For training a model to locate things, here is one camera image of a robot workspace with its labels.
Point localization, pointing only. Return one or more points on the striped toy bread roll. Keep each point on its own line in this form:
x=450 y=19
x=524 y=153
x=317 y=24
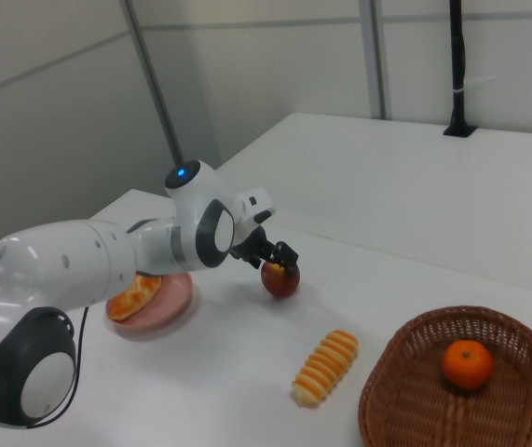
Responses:
x=323 y=368

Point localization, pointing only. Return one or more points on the grey partition post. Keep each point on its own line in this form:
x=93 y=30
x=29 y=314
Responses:
x=379 y=56
x=154 y=79

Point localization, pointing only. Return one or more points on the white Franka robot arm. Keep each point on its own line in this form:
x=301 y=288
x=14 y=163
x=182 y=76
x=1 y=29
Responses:
x=60 y=265

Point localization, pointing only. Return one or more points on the toy orange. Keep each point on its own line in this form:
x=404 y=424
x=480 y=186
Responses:
x=468 y=365

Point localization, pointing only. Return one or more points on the black pole stand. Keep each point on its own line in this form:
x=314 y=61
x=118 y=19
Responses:
x=456 y=70

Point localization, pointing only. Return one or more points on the braided toy bread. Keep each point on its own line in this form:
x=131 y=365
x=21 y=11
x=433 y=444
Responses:
x=132 y=298

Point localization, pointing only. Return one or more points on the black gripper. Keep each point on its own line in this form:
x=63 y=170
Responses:
x=249 y=244

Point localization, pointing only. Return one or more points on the red toy apple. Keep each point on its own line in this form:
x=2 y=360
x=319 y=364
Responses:
x=282 y=281

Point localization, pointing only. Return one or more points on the pink plate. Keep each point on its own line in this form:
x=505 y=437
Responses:
x=167 y=302

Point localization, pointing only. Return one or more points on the brown woven basket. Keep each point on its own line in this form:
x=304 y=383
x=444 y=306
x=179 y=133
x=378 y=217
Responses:
x=517 y=410

